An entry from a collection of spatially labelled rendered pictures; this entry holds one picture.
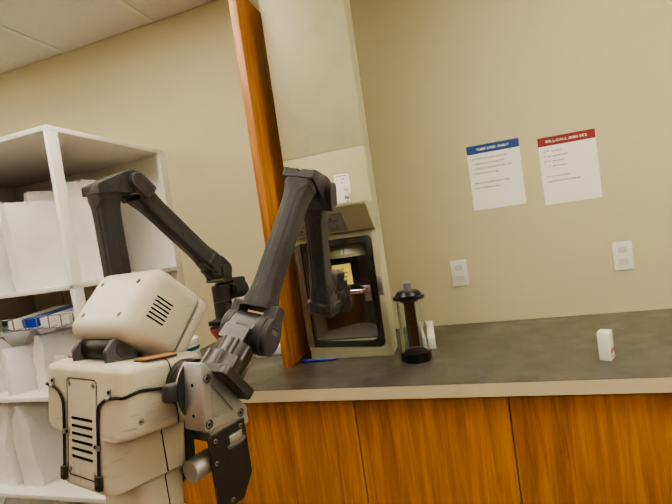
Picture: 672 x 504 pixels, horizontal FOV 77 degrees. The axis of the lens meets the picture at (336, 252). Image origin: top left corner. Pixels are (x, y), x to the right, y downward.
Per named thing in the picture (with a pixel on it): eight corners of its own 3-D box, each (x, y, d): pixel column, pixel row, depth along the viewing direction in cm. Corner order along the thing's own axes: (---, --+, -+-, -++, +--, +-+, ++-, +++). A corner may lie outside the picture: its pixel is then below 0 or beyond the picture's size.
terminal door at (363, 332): (311, 347, 163) (296, 244, 161) (386, 346, 149) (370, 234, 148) (310, 347, 162) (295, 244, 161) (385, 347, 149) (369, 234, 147)
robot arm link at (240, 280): (202, 266, 136) (222, 264, 131) (228, 261, 145) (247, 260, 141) (208, 303, 136) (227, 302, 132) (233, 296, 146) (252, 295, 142)
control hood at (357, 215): (293, 239, 162) (289, 213, 162) (376, 227, 153) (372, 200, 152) (281, 241, 151) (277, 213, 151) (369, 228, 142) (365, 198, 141)
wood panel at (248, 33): (324, 333, 204) (281, 41, 199) (330, 333, 204) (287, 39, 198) (283, 368, 158) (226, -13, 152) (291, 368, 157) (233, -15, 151)
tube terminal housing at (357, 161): (330, 341, 188) (305, 168, 185) (402, 336, 178) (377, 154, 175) (311, 359, 164) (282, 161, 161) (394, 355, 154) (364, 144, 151)
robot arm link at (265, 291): (282, 150, 97) (323, 154, 93) (300, 183, 109) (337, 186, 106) (212, 341, 81) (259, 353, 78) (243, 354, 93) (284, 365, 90)
